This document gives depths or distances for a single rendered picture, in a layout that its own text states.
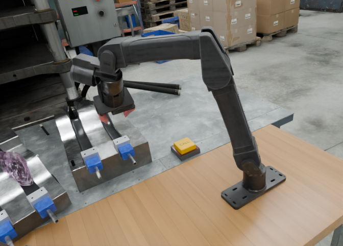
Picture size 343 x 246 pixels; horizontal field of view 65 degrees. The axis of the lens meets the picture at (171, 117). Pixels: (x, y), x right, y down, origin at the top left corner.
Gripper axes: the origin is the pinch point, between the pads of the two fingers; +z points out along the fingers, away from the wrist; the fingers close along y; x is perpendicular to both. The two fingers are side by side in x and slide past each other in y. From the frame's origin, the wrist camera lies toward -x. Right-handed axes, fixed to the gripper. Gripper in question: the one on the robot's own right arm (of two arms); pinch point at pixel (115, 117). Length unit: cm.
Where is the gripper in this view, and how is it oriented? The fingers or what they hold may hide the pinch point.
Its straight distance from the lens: 85.2
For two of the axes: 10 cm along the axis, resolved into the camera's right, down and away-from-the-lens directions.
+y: -8.8, 3.3, -3.5
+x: 4.6, 7.6, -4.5
